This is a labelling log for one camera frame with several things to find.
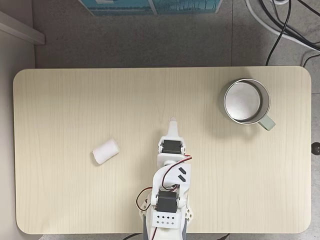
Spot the green cup with metal interior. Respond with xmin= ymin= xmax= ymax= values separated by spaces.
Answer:
xmin=219 ymin=78 xmax=277 ymax=132

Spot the blue landscape picture panel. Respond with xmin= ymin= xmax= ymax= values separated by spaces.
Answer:
xmin=77 ymin=0 xmax=224 ymax=17

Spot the white gauze dressing roll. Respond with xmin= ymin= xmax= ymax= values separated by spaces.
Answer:
xmin=91 ymin=137 xmax=120 ymax=166

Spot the thick white cable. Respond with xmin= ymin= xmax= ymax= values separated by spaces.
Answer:
xmin=244 ymin=0 xmax=320 ymax=51

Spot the red white black elbow wire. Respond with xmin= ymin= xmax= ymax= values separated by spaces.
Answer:
xmin=135 ymin=186 xmax=154 ymax=214

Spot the white shelf board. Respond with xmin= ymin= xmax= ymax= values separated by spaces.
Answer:
xmin=0 ymin=10 xmax=46 ymax=46

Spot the red white black wrist wire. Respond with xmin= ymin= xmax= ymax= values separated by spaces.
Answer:
xmin=161 ymin=154 xmax=194 ymax=191

